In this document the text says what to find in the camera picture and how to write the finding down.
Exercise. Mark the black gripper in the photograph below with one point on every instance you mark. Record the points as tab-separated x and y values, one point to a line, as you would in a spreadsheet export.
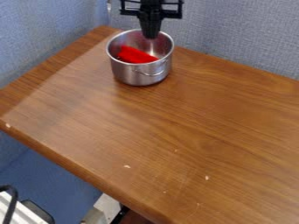
152	11

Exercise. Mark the red plastic block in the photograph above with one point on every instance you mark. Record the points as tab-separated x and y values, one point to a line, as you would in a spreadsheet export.
132	55

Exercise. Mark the small metal pot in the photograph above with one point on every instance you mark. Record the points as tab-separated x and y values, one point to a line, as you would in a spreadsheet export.
149	73

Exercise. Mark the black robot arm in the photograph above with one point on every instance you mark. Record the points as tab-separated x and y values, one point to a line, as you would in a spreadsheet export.
152	12

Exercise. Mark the white box under table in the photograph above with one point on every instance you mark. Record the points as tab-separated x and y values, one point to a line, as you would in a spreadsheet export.
103	212

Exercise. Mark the white ribbed appliance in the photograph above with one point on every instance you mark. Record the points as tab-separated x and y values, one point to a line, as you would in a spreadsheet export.
23	214

